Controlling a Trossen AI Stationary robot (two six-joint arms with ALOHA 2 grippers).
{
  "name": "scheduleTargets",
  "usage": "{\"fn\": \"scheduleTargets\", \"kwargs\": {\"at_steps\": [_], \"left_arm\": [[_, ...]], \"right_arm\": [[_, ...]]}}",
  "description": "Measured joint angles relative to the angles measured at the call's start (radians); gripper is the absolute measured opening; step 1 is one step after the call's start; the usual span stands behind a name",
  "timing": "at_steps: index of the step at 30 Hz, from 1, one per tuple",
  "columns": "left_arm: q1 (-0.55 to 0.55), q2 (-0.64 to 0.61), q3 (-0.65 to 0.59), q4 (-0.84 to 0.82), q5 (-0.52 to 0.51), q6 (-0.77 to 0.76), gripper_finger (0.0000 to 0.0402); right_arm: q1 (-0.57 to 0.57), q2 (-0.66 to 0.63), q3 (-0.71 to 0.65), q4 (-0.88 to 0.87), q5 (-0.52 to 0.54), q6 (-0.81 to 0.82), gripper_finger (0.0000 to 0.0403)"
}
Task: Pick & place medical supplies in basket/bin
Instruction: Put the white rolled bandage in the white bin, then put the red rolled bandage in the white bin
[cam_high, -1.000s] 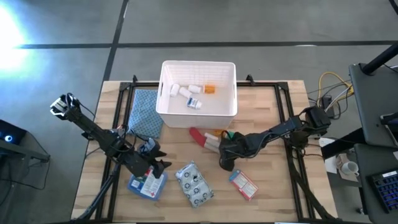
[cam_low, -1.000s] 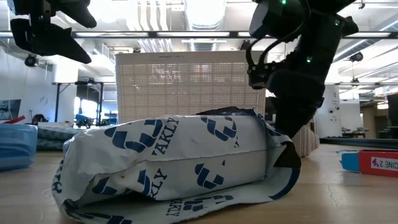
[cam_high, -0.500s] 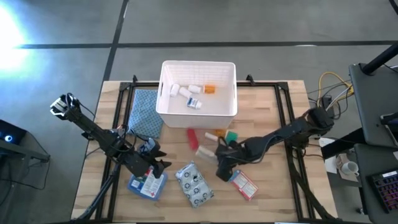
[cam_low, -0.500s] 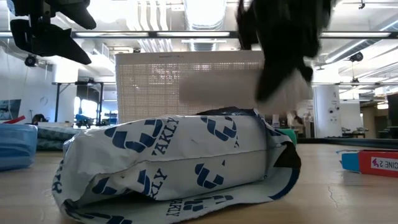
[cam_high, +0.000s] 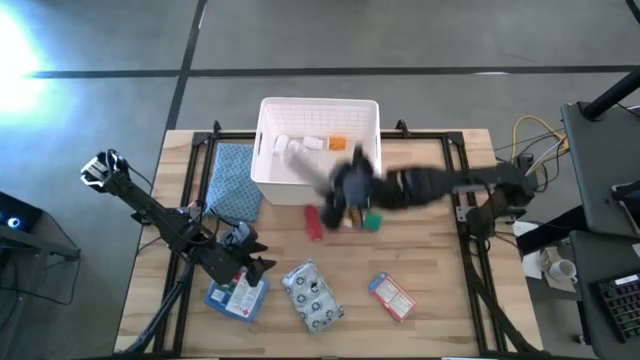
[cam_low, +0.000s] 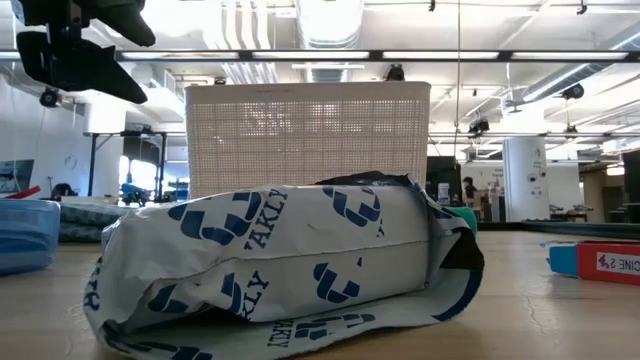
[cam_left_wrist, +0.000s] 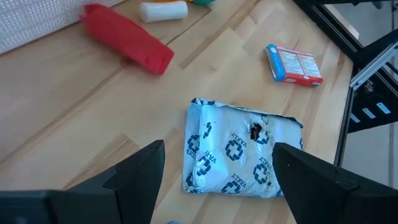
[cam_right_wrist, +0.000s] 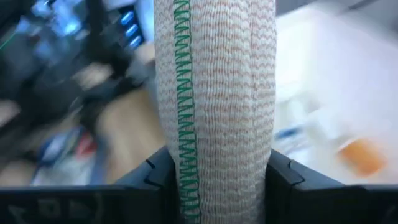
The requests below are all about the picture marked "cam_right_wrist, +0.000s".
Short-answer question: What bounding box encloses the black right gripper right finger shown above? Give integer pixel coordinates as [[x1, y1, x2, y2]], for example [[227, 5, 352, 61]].
[[265, 148, 366, 224]]

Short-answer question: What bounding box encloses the beige elastic bandage roll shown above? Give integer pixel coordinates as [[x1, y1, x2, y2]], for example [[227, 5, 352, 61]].
[[153, 0, 278, 224]]

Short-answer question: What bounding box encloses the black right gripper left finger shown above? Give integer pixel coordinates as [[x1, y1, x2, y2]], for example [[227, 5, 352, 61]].
[[114, 145, 182, 224]]

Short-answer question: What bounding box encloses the orange pill bottle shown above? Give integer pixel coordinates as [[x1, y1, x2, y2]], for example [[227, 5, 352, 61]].
[[337, 138, 388, 177]]

